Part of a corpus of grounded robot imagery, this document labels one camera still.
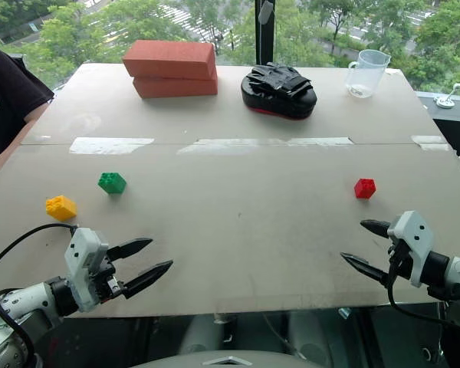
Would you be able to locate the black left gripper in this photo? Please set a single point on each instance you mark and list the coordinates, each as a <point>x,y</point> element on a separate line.
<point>106,281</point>

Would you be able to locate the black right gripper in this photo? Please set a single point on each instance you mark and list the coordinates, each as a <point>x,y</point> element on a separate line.
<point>400,262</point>

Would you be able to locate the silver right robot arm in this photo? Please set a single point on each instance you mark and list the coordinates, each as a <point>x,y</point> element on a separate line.
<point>458,274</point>

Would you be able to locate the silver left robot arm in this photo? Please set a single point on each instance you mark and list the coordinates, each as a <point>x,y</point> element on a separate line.
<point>27,301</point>

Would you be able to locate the person's bare forearm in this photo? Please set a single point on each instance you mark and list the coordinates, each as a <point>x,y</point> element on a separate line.
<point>11,147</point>

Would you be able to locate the red toy building block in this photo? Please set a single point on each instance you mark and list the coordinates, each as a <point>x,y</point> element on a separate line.
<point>365,188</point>

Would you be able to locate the green toy building block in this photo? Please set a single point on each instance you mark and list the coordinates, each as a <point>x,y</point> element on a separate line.
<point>112,183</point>

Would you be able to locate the yellow toy building block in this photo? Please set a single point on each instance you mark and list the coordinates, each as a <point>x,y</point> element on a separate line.
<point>61,208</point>

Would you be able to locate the short clear tape strip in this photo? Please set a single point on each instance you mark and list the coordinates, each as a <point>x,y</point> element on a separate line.
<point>431,142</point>

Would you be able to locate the gray robot torso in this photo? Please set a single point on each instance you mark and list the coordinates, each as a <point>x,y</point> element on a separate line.
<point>230,361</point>

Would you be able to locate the clear plastic measuring cup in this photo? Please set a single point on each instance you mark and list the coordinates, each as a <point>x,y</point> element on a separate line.
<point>364,74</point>

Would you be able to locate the red foam brick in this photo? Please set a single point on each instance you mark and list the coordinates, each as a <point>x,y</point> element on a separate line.
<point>176,88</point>
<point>170,59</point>

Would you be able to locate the black boxing focus pad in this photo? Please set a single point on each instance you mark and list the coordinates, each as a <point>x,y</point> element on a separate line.
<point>278,96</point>

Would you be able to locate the white hanging tag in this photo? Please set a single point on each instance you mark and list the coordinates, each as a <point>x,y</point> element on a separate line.
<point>265,11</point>

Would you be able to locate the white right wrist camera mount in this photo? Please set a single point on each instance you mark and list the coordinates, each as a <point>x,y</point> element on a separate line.
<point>416,241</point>

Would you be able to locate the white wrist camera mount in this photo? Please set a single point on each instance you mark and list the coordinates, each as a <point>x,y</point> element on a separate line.
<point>416,241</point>
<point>85,260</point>

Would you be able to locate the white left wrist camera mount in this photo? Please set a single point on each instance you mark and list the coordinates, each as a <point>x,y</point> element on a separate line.
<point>85,260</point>

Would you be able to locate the black window frame post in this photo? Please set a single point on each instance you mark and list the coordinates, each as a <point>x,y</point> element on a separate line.
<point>266,42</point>

